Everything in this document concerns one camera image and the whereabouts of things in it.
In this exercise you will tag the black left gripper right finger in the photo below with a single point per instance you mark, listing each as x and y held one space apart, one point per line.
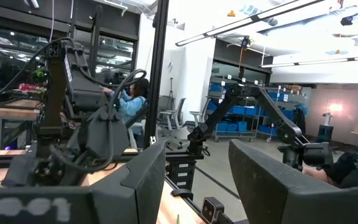
275 193

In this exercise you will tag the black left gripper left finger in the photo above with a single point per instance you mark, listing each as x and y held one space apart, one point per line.
135 186

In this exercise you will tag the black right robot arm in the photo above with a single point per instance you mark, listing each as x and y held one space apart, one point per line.
82 81

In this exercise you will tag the black drawer unit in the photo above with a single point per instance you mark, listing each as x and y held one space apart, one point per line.
182 174

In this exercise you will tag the grey office chair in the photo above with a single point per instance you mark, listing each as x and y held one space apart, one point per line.
199 113
172 112

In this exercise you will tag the metal rack with blue bins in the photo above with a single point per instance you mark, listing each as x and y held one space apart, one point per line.
238 110

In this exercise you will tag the long ceiling light strip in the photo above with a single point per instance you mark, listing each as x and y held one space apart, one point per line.
228 26
322 61

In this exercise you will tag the wooden workbench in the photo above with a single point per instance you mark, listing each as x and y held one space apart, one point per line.
8 112

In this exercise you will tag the small black camera box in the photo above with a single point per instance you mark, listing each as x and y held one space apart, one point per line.
212 210

